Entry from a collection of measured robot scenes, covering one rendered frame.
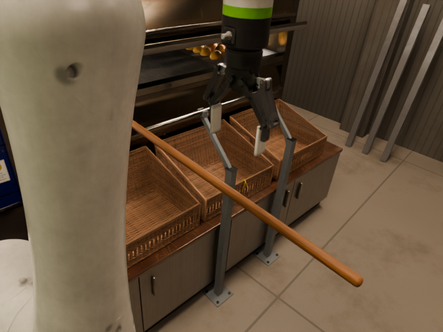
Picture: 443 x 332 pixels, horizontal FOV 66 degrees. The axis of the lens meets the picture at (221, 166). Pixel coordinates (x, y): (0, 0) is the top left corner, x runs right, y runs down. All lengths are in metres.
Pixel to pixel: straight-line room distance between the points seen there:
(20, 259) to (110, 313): 0.20
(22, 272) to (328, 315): 2.00
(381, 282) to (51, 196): 2.48
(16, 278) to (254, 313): 1.81
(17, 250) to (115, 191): 0.29
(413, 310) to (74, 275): 2.40
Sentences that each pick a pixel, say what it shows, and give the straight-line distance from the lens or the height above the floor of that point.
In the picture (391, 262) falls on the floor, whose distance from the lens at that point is 2.84.
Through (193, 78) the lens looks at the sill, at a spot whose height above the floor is 1.17.
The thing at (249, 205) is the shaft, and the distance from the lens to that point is 1.03.
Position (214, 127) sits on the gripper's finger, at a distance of 0.82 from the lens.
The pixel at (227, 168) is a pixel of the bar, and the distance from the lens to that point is 1.62.
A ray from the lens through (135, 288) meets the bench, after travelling 1.72.
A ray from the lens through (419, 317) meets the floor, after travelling 2.61.
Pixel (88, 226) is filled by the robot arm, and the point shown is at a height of 1.62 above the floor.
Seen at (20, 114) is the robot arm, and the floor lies 1.73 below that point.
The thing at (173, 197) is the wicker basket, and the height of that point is 0.65.
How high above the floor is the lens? 1.85
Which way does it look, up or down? 34 degrees down
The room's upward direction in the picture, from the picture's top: 5 degrees clockwise
